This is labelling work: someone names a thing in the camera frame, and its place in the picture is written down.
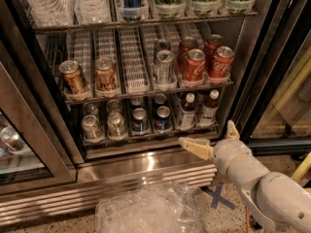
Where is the rear silver can far left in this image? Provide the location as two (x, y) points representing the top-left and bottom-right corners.
(83, 103), (99, 117)

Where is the silver blue can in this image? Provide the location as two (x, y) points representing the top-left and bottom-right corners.
(154, 39), (171, 57)
(155, 50), (174, 84)

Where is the clear plastic bin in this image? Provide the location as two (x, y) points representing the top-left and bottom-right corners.
(95, 183), (207, 233)

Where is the steel fridge cabinet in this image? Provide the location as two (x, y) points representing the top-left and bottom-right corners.
(0, 0), (310, 224)

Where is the red coca-cola can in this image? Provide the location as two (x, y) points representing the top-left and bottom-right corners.
(203, 34), (224, 68)
(208, 46), (234, 79)
(177, 36), (198, 73)
(182, 49), (206, 82)

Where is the blue pepsi can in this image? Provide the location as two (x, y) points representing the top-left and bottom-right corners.
(131, 108), (149, 132)
(153, 94), (167, 109)
(129, 97), (145, 110)
(154, 106), (171, 130)

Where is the orange cable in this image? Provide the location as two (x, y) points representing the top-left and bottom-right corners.
(244, 205), (251, 233)

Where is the front red Coca-Cola can right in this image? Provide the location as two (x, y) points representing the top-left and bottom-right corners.
(208, 46), (234, 79)

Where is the rear silver blue can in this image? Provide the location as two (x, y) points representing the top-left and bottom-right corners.
(154, 39), (171, 57)

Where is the front blue Pepsi can right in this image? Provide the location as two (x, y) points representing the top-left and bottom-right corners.
(154, 106), (171, 130)

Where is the yellow wheeled cart frame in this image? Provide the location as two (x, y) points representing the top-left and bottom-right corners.
(292, 152), (311, 182)

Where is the glass fridge door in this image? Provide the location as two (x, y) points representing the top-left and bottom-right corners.
(0, 43), (76, 196)
(239, 0), (311, 156)

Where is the rear red Coca-Cola can left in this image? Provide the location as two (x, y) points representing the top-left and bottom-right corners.
(177, 36), (198, 73)

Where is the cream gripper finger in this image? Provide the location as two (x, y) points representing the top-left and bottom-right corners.
(179, 137), (213, 160)
(225, 120), (240, 140)

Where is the front silver blue can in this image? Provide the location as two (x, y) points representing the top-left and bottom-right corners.
(155, 50), (174, 84)

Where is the rear blue Pepsi can left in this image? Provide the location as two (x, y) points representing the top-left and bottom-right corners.
(129, 97), (145, 110)

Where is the front silver can far left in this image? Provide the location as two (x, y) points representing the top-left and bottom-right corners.
(82, 115), (103, 140)

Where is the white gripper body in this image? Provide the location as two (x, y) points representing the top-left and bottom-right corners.
(213, 139), (252, 173)

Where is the front red Coca-Cola can left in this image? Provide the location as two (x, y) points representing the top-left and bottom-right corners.
(182, 49), (206, 82)

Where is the left glass fridge door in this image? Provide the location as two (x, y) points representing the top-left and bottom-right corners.
(0, 43), (76, 196)

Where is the clear water bottle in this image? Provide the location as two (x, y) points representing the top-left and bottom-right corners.
(75, 0), (111, 24)
(27, 0), (69, 27)

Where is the right glass fridge door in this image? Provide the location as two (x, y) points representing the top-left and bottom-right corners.
(239, 0), (311, 156)

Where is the rear red Coca-Cola can right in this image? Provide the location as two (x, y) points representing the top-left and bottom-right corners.
(203, 34), (224, 68)

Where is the clear water bottle far left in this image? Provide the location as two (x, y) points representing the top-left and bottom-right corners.
(27, 0), (69, 27)

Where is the gold can far left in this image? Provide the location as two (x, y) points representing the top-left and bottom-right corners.
(59, 60), (88, 95)

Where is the can behind left door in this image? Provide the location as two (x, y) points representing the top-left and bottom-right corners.
(0, 126), (30, 154)

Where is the gold can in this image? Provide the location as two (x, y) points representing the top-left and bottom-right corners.
(59, 60), (88, 95)
(94, 56), (120, 91)

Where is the front blue Pepsi can left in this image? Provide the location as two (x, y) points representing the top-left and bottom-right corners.
(131, 108), (149, 132)

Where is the rear blue Pepsi can right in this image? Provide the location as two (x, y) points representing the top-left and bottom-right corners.
(153, 94), (167, 109)

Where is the blue tape cross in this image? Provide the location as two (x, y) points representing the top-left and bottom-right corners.
(201, 183), (235, 211)

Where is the brown bottle white cap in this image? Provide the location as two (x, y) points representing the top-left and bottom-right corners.
(177, 93), (195, 130)
(197, 89), (220, 127)

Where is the blue red energy drink can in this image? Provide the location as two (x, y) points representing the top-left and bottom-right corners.
(122, 0), (142, 21)

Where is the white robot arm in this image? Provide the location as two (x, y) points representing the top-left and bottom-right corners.
(179, 121), (311, 233)

